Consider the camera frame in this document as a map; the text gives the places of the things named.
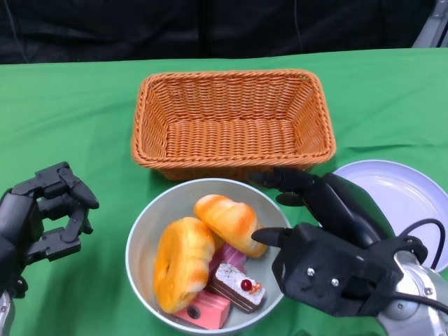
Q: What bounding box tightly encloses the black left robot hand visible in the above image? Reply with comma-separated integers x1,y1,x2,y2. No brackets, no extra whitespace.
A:
0,161,100,263

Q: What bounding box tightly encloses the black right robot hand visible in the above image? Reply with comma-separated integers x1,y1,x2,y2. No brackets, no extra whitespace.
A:
246,167,393,250

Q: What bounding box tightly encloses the oblong twisted bread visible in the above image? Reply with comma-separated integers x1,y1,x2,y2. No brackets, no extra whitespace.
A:
193,194,267,259

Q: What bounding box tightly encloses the pale grey bowl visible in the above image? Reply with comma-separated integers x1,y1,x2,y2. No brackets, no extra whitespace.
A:
125,177,293,333

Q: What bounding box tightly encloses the ring-shaped donut bread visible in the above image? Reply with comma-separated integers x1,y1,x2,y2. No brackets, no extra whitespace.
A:
153,216,225,314

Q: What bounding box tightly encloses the white lavender plate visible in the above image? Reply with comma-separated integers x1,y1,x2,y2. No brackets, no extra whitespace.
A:
330,160,448,274

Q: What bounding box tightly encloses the magenta striped cake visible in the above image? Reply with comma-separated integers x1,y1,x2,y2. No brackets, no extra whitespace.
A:
208,243,248,277

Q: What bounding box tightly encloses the chocolate cake slice with cherry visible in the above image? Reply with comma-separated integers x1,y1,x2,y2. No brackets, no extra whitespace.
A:
209,262,267,314

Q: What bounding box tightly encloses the orange wicker basket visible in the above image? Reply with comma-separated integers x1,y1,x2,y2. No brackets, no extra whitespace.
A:
131,69,337,181

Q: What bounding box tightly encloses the pink cake with blueberry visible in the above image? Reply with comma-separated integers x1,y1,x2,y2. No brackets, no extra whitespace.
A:
171,290,232,330

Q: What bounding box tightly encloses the black backdrop cloth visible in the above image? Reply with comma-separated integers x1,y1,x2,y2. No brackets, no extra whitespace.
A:
0,0,448,66

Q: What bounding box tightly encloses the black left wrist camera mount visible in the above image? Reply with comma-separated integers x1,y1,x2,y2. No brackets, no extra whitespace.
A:
0,223,29,292

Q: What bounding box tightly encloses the thin hanging cable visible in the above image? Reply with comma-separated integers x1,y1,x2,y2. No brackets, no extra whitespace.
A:
293,0,303,50

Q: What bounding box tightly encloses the grey metal frame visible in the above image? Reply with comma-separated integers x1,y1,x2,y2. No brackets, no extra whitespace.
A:
412,0,448,48

